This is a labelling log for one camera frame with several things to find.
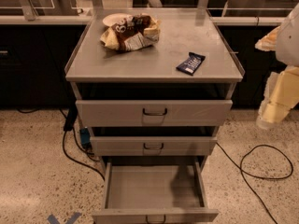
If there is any grey bottom drawer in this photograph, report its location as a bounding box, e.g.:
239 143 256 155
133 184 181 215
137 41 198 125
93 158 219 224

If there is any grey drawer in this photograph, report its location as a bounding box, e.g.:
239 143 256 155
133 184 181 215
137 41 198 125
91 136 217 156
76 100 232 127
93 158 219 224

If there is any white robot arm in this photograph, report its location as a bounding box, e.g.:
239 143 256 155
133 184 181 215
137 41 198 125
255 4 299 129

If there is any grey metal drawer cabinet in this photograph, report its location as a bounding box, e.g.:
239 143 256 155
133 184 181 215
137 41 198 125
66 9 244 166

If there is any grey middle drawer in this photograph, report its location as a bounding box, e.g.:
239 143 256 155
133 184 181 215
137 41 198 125
91 136 217 156

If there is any grey top drawer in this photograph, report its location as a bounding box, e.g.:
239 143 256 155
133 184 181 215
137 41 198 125
76 100 232 127

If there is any dark blue snack bar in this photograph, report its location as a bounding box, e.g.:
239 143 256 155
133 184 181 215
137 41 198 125
176 52 206 76

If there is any crumpled brown chip bag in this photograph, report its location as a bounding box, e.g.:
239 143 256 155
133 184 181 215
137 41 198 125
100 14 161 52

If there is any blue power adapter box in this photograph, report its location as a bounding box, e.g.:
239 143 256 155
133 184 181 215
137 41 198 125
79 128 91 148

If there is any blue tape floor marker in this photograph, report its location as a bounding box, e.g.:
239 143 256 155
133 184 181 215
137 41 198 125
46 211 83 224

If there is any black floor cable right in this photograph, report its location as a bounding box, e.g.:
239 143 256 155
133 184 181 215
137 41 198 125
216 142 294 224

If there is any black floor cable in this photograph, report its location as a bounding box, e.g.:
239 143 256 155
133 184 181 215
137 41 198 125
216 142 294 224
15 107 106 182

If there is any black floor cable left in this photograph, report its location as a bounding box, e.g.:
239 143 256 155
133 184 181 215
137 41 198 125
15 107 106 182

